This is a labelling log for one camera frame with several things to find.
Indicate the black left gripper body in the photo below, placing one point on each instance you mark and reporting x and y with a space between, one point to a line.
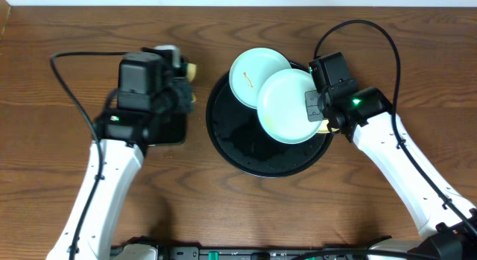
184 90

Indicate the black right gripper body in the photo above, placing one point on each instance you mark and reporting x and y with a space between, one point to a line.
314 106

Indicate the yellow green sponge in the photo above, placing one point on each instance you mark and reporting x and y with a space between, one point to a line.
191 71

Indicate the mint plate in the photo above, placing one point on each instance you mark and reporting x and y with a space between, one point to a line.
281 107
251 69

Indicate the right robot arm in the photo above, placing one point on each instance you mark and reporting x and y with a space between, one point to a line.
445 220

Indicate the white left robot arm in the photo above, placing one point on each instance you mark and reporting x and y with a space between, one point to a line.
111 169

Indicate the black rectangular tray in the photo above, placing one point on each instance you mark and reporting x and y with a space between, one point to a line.
167 130

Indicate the black round tray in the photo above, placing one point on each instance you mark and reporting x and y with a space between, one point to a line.
238 137

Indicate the yellow plate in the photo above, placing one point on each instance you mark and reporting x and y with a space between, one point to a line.
324 128

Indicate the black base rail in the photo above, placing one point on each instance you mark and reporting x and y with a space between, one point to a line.
138 251

